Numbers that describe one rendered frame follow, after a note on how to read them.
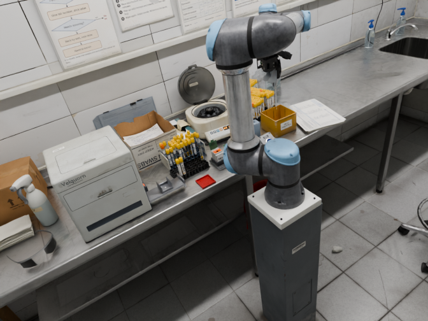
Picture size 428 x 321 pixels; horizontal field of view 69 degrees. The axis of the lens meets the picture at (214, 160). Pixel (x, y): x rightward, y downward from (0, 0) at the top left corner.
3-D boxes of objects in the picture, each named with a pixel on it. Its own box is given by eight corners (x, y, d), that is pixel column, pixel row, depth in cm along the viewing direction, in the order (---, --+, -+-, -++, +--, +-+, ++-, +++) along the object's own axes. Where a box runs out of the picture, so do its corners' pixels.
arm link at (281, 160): (297, 187, 108) (297, 155, 100) (259, 184, 113) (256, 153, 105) (302, 167, 117) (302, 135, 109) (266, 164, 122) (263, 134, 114)
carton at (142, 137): (139, 173, 152) (129, 147, 143) (121, 149, 173) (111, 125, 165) (183, 152, 161) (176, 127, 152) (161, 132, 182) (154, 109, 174)
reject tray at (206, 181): (202, 189, 135) (202, 187, 134) (195, 181, 140) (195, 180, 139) (216, 182, 137) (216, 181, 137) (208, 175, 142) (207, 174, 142)
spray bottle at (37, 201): (40, 234, 128) (8, 189, 114) (37, 221, 134) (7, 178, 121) (60, 224, 131) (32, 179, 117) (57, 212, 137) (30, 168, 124)
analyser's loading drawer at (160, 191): (142, 209, 127) (139, 199, 124) (137, 200, 132) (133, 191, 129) (186, 186, 135) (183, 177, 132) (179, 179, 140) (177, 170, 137)
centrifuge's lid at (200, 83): (174, 71, 167) (171, 69, 174) (185, 114, 179) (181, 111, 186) (211, 60, 172) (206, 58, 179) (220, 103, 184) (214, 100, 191)
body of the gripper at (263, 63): (256, 70, 147) (255, 44, 140) (272, 65, 149) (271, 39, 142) (266, 74, 141) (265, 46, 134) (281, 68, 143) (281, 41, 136)
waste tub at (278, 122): (276, 139, 158) (275, 121, 152) (260, 128, 168) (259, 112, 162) (297, 129, 162) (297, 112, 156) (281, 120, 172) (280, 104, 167)
